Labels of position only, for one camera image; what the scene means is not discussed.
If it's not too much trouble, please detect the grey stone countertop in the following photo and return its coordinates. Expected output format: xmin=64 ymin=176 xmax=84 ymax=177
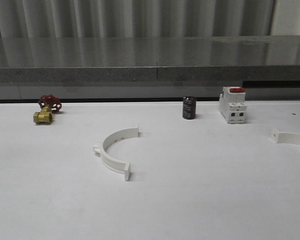
xmin=0 ymin=35 xmax=300 ymax=101

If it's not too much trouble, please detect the brass valve red handwheel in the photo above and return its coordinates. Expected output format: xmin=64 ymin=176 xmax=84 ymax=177
xmin=33 ymin=94 xmax=62 ymax=124

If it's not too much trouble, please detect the black cylindrical capacitor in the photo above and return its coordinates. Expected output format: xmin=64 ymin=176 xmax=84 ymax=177
xmin=182 ymin=96 xmax=197 ymax=120

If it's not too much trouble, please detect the white half pipe clamp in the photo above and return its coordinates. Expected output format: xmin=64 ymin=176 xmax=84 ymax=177
xmin=93 ymin=124 xmax=139 ymax=181
xmin=270 ymin=129 xmax=300 ymax=146

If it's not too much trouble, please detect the white circuit breaker red switch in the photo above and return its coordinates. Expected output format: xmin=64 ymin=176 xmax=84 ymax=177
xmin=218 ymin=86 xmax=247 ymax=124

